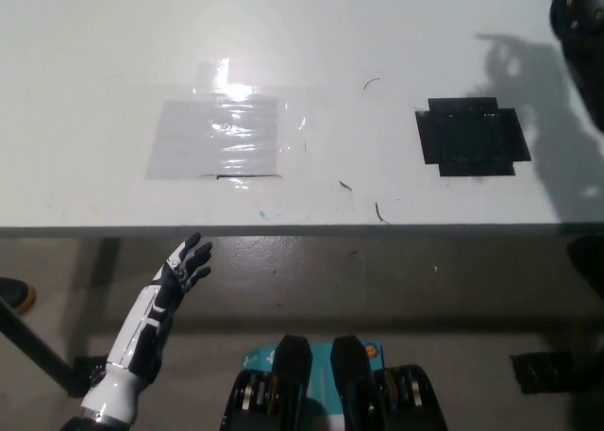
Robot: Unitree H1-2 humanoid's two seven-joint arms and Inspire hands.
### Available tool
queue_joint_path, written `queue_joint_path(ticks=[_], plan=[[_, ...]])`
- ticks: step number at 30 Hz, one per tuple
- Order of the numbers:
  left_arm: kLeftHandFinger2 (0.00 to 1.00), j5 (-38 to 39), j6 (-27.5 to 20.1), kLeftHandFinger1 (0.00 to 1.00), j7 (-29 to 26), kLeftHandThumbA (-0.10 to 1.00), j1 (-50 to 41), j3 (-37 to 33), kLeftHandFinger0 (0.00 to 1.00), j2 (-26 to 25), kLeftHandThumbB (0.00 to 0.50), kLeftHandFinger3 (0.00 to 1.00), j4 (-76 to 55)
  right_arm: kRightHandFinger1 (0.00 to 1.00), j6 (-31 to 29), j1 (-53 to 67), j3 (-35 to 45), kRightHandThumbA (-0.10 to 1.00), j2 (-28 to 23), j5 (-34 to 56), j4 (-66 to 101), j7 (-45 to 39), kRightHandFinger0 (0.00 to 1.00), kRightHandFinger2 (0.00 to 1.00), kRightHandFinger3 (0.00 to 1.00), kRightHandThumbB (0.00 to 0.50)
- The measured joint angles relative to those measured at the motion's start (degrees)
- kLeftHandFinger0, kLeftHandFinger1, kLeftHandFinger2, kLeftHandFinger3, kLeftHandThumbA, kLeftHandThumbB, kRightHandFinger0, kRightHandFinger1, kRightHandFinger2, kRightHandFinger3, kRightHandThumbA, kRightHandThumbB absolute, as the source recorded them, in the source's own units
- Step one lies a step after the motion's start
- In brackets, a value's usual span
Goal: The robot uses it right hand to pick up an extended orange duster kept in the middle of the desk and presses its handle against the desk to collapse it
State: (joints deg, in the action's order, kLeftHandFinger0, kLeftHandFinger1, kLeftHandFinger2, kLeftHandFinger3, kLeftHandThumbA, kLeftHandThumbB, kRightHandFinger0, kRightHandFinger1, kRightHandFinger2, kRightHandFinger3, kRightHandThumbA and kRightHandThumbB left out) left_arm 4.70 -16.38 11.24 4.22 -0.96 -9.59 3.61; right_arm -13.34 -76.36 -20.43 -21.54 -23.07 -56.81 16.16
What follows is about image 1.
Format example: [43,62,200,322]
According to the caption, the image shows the clear plastic taped sheet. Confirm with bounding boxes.
[144,98,284,181]

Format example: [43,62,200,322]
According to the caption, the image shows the black shoe with tan sole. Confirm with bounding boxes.
[0,275,38,315]

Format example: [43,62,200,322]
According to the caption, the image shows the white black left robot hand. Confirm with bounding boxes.
[107,232,214,386]

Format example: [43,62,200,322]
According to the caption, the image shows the black tape patch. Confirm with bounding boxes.
[414,96,532,178]

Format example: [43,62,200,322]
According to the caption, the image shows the black diagonal metal bar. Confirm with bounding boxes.
[0,294,76,397]

